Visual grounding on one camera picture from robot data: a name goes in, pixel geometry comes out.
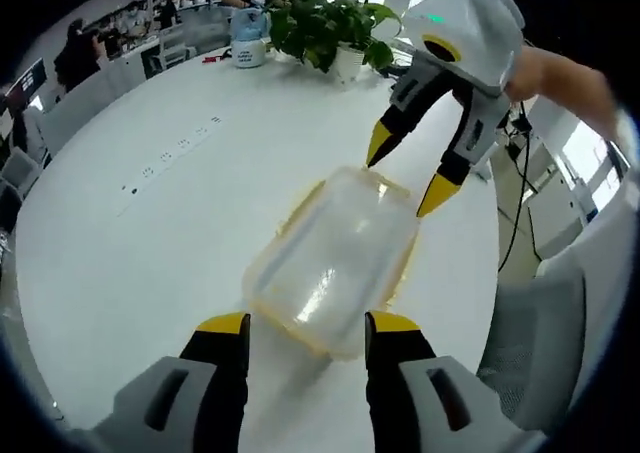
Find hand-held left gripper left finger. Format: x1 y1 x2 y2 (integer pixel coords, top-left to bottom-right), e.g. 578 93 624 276
89 311 252 453

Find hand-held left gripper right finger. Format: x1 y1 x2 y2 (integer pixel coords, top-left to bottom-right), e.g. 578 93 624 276
365 309 532 453

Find clear container with yellow buckle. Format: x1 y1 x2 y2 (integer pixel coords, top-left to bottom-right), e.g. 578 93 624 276
241 164 422 363

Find green potted plant white pot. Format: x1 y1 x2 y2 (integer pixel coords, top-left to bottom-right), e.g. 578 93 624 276
266 0 404 87

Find light blue pouch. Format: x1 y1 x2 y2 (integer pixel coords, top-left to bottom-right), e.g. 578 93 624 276
229 3 272 43

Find white table power strip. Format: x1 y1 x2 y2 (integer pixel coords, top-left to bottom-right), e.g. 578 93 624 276
116 114 227 220

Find black cable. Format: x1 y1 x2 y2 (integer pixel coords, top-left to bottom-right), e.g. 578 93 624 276
496 100 534 275

